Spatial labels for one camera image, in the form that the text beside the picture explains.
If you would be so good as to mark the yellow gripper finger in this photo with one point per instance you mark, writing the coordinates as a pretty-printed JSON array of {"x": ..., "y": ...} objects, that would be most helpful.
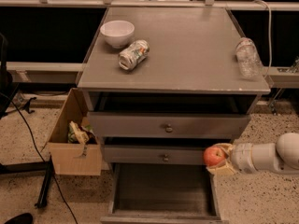
[
  {"x": 224, "y": 149},
  {"x": 226, "y": 169}
]

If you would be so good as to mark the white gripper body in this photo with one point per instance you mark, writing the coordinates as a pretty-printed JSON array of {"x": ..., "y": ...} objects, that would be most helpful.
[{"x": 242, "y": 158}]

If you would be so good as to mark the red apple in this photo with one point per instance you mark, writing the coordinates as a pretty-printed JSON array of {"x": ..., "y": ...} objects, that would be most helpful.
[{"x": 213, "y": 156}]

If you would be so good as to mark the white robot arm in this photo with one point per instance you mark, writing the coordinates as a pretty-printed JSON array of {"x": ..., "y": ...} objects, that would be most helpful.
[{"x": 281, "y": 157}]

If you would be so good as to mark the grey drawer cabinet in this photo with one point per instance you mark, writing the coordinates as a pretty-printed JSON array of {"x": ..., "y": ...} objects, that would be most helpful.
[{"x": 191, "y": 69}]

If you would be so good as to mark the grey open bottom drawer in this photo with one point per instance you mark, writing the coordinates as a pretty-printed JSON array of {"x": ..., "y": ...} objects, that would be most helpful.
[{"x": 162, "y": 194}]

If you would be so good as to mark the grey middle drawer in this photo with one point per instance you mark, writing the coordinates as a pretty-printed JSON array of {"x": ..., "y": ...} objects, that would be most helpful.
[{"x": 153, "y": 154}]

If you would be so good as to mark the grey top drawer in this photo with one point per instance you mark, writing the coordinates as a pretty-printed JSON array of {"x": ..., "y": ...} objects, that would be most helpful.
[{"x": 202, "y": 126}]

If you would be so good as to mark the clear plastic water bottle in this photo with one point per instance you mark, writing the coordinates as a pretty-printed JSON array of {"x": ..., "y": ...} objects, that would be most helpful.
[{"x": 250, "y": 64}]

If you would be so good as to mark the crushed aluminium can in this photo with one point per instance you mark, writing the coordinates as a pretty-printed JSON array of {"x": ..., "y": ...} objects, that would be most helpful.
[{"x": 130, "y": 57}]

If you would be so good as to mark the crumpled snack bag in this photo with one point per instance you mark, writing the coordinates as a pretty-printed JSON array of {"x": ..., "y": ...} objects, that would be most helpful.
[{"x": 81, "y": 134}]

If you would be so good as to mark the white ceramic bowl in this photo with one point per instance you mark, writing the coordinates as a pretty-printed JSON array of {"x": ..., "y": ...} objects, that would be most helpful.
[{"x": 117, "y": 33}]

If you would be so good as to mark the cardboard box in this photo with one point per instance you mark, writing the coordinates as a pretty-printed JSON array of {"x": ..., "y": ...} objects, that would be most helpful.
[{"x": 69, "y": 157}]

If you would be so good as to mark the black stand base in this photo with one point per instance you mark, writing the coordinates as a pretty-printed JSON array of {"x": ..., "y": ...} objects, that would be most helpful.
[{"x": 46, "y": 167}]

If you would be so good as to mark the black shoe tip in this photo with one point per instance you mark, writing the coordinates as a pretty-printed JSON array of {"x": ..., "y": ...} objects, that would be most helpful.
[{"x": 25, "y": 218}]

